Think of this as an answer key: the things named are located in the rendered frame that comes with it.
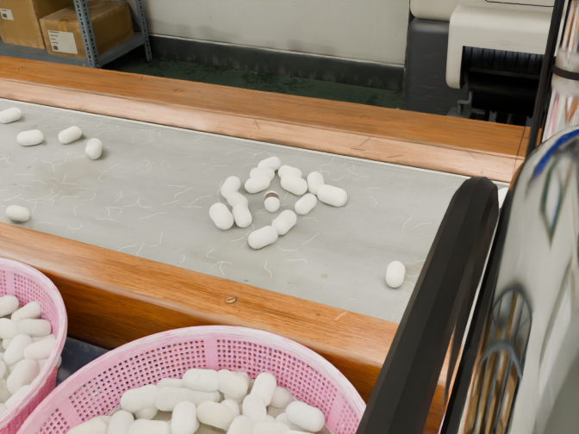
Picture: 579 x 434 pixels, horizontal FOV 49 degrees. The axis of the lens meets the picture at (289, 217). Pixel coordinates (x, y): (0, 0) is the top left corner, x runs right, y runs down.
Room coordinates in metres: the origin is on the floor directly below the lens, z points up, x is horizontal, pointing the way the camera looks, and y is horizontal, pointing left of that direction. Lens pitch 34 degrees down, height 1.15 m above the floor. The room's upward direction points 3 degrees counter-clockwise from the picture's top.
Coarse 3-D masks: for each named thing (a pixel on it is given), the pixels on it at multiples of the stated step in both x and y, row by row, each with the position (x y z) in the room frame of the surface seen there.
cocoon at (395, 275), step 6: (390, 264) 0.48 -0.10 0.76; (396, 264) 0.48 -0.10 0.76; (402, 264) 0.48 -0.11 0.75; (390, 270) 0.47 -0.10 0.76; (396, 270) 0.47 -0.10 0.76; (402, 270) 0.48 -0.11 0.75; (390, 276) 0.47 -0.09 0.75; (396, 276) 0.47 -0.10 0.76; (402, 276) 0.47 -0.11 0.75; (390, 282) 0.46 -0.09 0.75; (396, 282) 0.46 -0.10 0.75
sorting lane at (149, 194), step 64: (0, 128) 0.87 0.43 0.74; (64, 128) 0.86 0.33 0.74; (128, 128) 0.85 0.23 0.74; (0, 192) 0.69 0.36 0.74; (64, 192) 0.68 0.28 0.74; (128, 192) 0.67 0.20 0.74; (192, 192) 0.66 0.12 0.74; (384, 192) 0.64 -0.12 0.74; (448, 192) 0.63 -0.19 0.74; (192, 256) 0.54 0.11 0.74; (256, 256) 0.53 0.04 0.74; (320, 256) 0.52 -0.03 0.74; (384, 256) 0.52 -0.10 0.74
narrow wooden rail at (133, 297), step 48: (0, 240) 0.55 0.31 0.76; (48, 240) 0.54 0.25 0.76; (96, 288) 0.47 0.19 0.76; (144, 288) 0.46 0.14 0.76; (192, 288) 0.45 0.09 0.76; (240, 288) 0.45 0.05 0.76; (96, 336) 0.47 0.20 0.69; (144, 336) 0.45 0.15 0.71; (288, 336) 0.39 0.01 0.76; (336, 336) 0.38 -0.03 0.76; (384, 336) 0.38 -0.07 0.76; (432, 432) 0.33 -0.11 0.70
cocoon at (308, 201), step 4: (304, 196) 0.61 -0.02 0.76; (308, 196) 0.61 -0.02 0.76; (312, 196) 0.61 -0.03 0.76; (300, 200) 0.61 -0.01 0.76; (304, 200) 0.61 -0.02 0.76; (308, 200) 0.61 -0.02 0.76; (312, 200) 0.61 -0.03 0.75; (296, 204) 0.60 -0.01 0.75; (300, 204) 0.60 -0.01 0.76; (304, 204) 0.60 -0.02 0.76; (308, 204) 0.60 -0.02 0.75; (312, 204) 0.61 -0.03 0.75; (296, 208) 0.60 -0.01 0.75; (300, 208) 0.60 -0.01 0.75; (304, 208) 0.60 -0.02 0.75; (308, 208) 0.60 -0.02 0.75; (300, 212) 0.60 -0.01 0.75; (304, 212) 0.60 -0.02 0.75
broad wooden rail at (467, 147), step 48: (0, 96) 0.99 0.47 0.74; (48, 96) 0.96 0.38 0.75; (96, 96) 0.93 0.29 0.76; (144, 96) 0.91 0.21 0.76; (192, 96) 0.90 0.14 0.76; (240, 96) 0.89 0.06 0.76; (288, 96) 0.88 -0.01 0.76; (288, 144) 0.77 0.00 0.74; (336, 144) 0.75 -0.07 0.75; (384, 144) 0.73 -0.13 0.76; (432, 144) 0.71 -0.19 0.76; (480, 144) 0.70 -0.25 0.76
